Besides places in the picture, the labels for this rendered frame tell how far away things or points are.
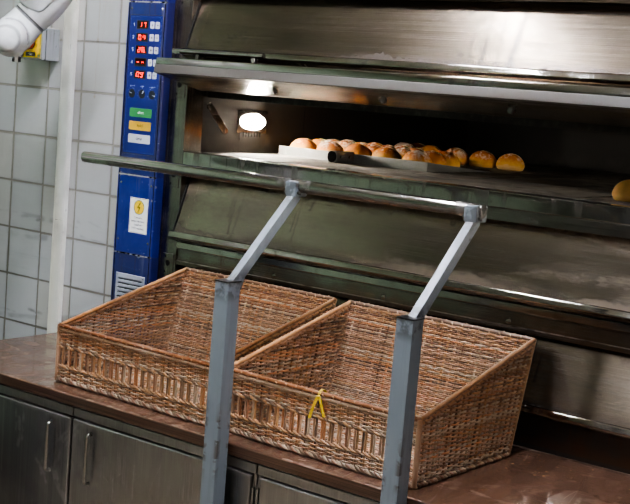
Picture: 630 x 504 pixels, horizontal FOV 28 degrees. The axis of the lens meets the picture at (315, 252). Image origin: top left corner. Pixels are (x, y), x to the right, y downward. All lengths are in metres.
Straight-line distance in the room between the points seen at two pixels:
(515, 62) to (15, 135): 1.82
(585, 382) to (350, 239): 0.73
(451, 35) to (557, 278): 0.65
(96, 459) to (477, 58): 1.36
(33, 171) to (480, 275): 1.66
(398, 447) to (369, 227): 0.88
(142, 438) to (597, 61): 1.39
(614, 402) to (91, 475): 1.29
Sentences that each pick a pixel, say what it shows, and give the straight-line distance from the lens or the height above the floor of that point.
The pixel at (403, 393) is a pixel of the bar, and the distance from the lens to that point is 2.51.
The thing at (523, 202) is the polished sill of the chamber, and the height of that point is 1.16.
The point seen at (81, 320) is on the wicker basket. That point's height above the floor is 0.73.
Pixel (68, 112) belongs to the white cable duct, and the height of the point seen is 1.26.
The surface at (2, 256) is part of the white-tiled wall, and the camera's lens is 4.26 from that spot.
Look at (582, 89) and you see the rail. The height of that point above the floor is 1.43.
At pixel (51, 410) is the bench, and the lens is 3.31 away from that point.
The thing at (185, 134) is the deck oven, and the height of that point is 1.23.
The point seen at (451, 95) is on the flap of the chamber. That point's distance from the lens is 2.95.
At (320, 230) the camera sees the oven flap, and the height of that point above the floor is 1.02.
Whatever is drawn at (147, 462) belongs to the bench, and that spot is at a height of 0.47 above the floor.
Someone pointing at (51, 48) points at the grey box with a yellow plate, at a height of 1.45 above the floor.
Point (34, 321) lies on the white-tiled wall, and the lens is 4.16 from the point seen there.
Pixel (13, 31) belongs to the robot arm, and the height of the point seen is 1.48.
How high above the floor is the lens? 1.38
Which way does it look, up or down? 7 degrees down
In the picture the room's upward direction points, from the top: 5 degrees clockwise
